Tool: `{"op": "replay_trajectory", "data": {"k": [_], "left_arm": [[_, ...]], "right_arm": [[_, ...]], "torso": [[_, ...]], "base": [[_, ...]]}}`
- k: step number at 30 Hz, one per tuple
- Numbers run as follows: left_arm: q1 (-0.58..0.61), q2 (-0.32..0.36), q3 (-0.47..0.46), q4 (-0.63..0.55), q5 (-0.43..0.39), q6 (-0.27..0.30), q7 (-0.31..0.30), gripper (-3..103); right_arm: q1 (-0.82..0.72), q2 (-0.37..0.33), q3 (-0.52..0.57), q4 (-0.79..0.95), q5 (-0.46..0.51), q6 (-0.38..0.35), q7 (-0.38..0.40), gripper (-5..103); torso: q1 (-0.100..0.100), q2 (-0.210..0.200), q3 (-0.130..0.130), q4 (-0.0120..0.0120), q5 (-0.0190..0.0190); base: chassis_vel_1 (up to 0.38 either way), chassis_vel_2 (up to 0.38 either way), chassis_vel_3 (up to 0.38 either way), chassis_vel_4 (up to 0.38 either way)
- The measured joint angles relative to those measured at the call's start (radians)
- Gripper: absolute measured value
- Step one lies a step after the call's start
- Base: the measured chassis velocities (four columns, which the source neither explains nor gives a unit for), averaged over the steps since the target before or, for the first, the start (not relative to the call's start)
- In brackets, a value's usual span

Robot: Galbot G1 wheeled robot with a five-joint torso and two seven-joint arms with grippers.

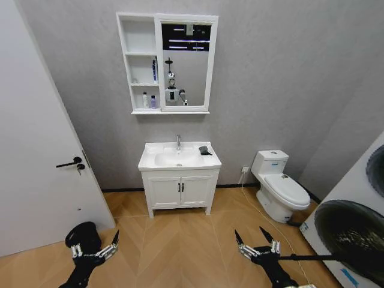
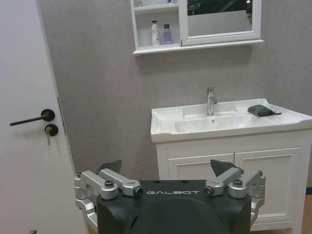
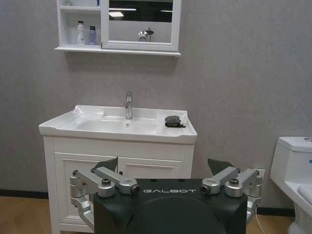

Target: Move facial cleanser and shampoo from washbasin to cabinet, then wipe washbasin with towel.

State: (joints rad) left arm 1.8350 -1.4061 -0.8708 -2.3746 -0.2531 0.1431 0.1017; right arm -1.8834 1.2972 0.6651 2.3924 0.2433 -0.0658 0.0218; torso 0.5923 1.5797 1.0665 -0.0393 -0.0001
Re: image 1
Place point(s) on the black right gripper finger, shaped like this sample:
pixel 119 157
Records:
pixel 275 246
pixel 247 250

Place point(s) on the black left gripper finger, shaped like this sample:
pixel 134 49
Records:
pixel 77 250
pixel 109 249

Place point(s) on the white vanity cabinet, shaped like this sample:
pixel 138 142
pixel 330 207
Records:
pixel 163 192

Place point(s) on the white ceramic washbasin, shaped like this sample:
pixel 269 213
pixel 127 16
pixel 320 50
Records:
pixel 150 160

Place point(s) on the dark grey towel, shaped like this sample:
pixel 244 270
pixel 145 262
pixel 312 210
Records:
pixel 204 150

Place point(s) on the white toilet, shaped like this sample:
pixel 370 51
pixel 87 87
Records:
pixel 279 192

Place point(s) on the large dark round machine door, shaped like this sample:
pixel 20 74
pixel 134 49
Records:
pixel 354 234

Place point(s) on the black door lock with key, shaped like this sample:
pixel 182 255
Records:
pixel 80 168

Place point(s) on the white stacked washing machine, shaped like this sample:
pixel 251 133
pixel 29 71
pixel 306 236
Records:
pixel 351 180

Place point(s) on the white door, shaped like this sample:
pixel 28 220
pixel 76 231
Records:
pixel 33 135

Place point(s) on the chrome faucet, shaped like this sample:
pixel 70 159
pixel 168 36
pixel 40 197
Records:
pixel 178 142

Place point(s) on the small dark round machine door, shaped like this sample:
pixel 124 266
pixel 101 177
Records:
pixel 377 168

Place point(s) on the white bottle with black cap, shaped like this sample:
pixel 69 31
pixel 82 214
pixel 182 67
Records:
pixel 145 101

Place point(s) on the purple bottle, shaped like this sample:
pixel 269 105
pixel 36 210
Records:
pixel 153 102

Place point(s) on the white framed mirror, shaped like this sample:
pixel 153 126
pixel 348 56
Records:
pixel 192 78

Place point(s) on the blue toothpaste tube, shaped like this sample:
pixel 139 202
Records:
pixel 154 70

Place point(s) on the white wall socket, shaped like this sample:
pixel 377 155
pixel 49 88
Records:
pixel 245 169

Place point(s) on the white wall shelf cabinet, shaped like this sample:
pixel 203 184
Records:
pixel 139 39

